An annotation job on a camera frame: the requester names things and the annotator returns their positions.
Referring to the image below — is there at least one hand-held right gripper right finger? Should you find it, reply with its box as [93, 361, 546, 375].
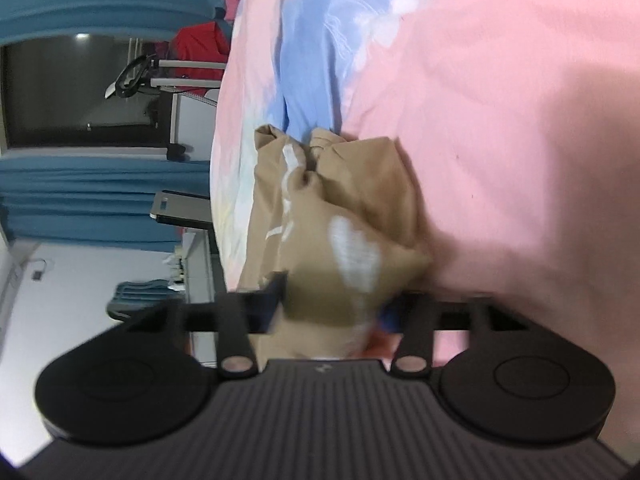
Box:
[379, 294, 531, 377]

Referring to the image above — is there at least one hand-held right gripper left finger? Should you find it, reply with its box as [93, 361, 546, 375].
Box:
[115, 272, 288, 378]

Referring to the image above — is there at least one tan t-shirt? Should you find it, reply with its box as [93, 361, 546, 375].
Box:
[235, 125, 434, 361]

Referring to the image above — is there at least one white dressing table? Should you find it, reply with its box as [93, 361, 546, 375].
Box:
[171, 226, 227, 367]

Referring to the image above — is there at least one wavy-edged mirror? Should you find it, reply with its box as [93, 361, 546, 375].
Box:
[106, 279, 174, 322]

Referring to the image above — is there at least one grey chair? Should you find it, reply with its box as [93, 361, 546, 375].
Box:
[149, 190, 213, 229]

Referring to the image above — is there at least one pastel bed sheet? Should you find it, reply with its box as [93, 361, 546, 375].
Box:
[209, 0, 640, 367]

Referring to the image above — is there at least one red cloth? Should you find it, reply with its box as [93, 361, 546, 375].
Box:
[169, 21, 234, 97]

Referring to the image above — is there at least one dark window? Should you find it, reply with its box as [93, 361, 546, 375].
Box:
[0, 34, 173, 155]

